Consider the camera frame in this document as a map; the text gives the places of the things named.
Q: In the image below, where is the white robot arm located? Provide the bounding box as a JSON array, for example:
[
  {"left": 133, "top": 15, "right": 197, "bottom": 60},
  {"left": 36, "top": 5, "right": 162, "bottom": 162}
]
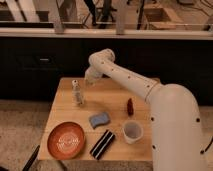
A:
[{"left": 85, "top": 49, "right": 208, "bottom": 171}]

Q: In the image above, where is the blue sponge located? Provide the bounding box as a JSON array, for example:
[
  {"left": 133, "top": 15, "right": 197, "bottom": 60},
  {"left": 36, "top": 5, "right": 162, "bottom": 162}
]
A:
[{"left": 89, "top": 112, "right": 110, "bottom": 129}]

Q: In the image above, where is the wooden table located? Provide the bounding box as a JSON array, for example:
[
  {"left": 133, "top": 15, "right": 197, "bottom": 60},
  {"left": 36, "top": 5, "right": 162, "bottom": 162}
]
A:
[{"left": 38, "top": 78, "right": 152, "bottom": 161}]

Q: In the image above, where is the dark red small object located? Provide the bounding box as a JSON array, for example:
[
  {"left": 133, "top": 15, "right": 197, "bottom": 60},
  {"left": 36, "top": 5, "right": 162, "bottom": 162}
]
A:
[{"left": 127, "top": 98, "right": 134, "bottom": 116}]

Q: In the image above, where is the orange bowl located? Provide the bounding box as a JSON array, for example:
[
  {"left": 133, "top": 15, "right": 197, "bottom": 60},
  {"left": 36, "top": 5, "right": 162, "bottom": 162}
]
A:
[{"left": 47, "top": 122, "right": 85, "bottom": 160}]

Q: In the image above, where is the black white striped block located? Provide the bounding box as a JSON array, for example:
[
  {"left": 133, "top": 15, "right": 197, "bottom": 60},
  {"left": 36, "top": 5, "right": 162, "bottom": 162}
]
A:
[{"left": 90, "top": 130, "right": 115, "bottom": 160}]

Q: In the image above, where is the translucent plastic cup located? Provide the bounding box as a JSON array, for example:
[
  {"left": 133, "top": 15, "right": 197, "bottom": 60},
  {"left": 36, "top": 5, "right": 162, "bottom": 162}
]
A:
[{"left": 122, "top": 120, "right": 144, "bottom": 144}]

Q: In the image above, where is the black chair leg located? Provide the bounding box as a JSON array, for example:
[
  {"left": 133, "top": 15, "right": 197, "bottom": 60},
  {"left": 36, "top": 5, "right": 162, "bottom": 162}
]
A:
[{"left": 22, "top": 145, "right": 40, "bottom": 171}]

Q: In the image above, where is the cardboard box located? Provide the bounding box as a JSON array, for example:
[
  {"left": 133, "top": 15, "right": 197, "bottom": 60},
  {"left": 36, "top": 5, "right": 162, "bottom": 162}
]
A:
[{"left": 144, "top": 4, "right": 183, "bottom": 30}]

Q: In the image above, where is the black cable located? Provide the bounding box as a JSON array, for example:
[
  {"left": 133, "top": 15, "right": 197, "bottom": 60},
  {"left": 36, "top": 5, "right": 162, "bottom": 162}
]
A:
[{"left": 203, "top": 136, "right": 213, "bottom": 155}]

